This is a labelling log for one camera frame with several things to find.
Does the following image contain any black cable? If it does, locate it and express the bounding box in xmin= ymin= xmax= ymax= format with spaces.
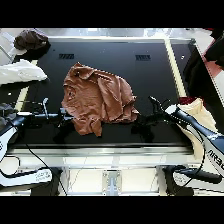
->
xmin=6 ymin=120 xmax=68 ymax=196

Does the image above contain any brown shirt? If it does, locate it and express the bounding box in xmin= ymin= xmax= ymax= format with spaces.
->
xmin=61 ymin=61 xmax=141 ymax=138

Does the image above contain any silver frame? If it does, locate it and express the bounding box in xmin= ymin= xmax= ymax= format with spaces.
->
xmin=0 ymin=144 xmax=224 ymax=197

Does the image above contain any dark brown garment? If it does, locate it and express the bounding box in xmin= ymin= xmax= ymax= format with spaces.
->
xmin=13 ymin=28 xmax=50 ymax=51

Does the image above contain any black garment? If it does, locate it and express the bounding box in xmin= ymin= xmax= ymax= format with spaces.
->
xmin=203 ymin=32 xmax=224 ymax=70
xmin=13 ymin=40 xmax=53 ymax=63

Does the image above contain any white garment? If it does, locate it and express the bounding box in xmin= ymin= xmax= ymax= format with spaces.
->
xmin=0 ymin=58 xmax=49 ymax=86

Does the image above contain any cream garment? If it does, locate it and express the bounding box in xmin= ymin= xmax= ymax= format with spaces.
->
xmin=175 ymin=97 xmax=218 ymax=162

